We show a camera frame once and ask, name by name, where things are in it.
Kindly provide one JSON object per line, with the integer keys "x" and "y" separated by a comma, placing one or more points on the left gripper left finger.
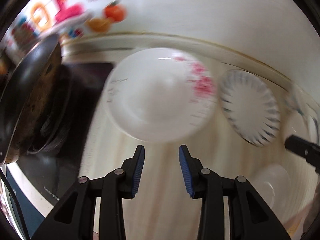
{"x": 73, "y": 216}

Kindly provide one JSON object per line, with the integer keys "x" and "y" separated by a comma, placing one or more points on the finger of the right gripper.
{"x": 305, "y": 149}

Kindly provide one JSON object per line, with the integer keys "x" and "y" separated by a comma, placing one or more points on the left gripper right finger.
{"x": 249, "y": 215}

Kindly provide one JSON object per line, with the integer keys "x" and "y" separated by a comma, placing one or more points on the white bowl dark rim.
{"x": 310, "y": 117}

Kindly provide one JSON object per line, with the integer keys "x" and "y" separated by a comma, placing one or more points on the plain white bowl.
{"x": 273, "y": 184}

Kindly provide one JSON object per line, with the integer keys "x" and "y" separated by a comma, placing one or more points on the white plate blue leaf pattern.
{"x": 250, "y": 107}

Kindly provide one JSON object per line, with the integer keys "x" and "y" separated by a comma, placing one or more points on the white plate pink flowers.
{"x": 160, "y": 95}

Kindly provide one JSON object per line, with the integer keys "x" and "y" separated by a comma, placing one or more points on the black gas stove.
{"x": 53, "y": 160}

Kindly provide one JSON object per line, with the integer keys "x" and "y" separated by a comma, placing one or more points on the striped cat table mat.
{"x": 162, "y": 209}

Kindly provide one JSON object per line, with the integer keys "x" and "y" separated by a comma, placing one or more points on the black wok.
{"x": 26, "y": 95}

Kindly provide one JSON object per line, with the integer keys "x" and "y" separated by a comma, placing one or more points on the colourful wall stickers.
{"x": 71, "y": 19}

